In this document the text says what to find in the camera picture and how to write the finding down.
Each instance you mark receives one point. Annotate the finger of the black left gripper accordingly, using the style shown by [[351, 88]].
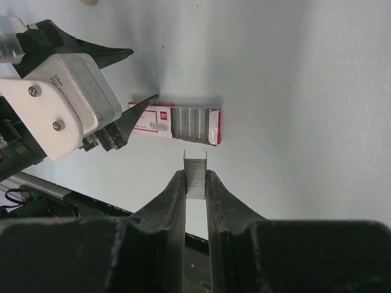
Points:
[[103, 56], [116, 134]]

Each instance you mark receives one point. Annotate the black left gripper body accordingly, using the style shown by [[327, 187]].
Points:
[[25, 51]]

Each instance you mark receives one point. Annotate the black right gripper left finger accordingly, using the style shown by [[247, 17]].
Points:
[[107, 250]]

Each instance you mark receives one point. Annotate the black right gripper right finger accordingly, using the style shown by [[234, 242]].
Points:
[[250, 253]]

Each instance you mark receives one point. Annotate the red white staple box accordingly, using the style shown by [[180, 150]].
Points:
[[192, 124]]

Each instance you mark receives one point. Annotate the grey staple strip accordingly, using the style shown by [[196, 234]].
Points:
[[195, 168]]

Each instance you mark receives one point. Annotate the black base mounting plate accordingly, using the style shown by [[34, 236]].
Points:
[[122, 219]]

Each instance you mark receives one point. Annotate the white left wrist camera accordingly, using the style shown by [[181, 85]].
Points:
[[61, 102]]

